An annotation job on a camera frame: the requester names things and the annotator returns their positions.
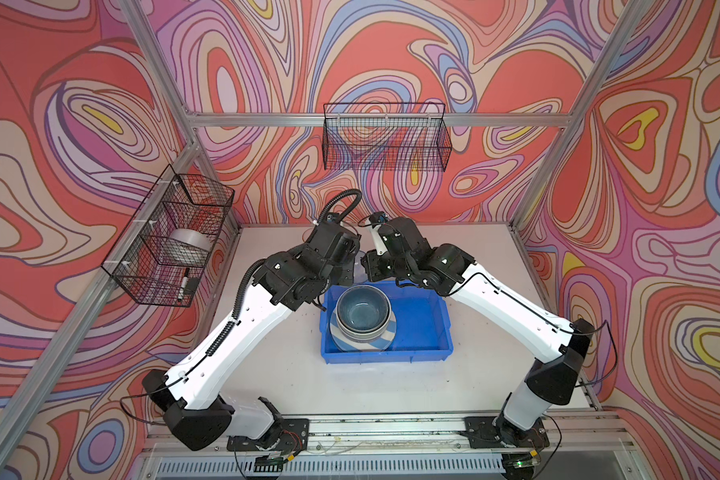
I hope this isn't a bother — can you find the dark blue ceramic bowl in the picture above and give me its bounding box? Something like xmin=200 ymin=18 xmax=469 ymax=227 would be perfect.
xmin=335 ymin=285 xmax=392 ymax=335

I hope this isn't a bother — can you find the blue ribbed plastic cup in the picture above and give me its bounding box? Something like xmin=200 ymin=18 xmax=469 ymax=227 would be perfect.
xmin=353 ymin=252 xmax=368 ymax=285

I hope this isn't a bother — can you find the light green ceramic bowl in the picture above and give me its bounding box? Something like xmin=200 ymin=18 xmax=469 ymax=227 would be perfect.
xmin=336 ymin=300 xmax=390 ymax=338

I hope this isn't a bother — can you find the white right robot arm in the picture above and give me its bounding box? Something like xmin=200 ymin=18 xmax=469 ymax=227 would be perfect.
xmin=361 ymin=212 xmax=595 ymax=448

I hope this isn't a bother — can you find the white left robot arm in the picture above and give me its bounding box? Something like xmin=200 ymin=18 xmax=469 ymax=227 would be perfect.
xmin=142 ymin=220 xmax=361 ymax=451

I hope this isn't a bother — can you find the blue plastic bin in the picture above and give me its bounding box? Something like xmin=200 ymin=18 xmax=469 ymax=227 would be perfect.
xmin=320 ymin=281 xmax=453 ymax=364

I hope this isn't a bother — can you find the white tape roll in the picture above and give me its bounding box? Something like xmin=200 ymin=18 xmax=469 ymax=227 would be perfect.
xmin=165 ymin=228 xmax=212 ymax=267

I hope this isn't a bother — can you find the black marker pen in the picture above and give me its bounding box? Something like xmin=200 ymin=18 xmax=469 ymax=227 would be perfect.
xmin=177 ymin=267 xmax=190 ymax=302

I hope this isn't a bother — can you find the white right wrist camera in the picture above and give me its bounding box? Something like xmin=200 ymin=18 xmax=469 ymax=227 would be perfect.
xmin=370 ymin=224 xmax=393 ymax=256

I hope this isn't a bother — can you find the black wire basket back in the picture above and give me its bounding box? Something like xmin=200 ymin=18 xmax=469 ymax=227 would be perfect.
xmin=322 ymin=100 xmax=453 ymax=172

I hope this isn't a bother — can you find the black wire basket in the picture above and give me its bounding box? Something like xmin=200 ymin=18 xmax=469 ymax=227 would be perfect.
xmin=101 ymin=166 xmax=234 ymax=308
xmin=322 ymin=100 xmax=453 ymax=172

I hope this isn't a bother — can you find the black wire basket left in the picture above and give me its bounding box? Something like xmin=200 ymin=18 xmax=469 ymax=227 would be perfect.
xmin=101 ymin=166 xmax=234 ymax=308

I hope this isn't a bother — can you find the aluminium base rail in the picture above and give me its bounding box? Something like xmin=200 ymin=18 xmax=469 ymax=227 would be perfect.
xmin=131 ymin=412 xmax=647 ymax=479

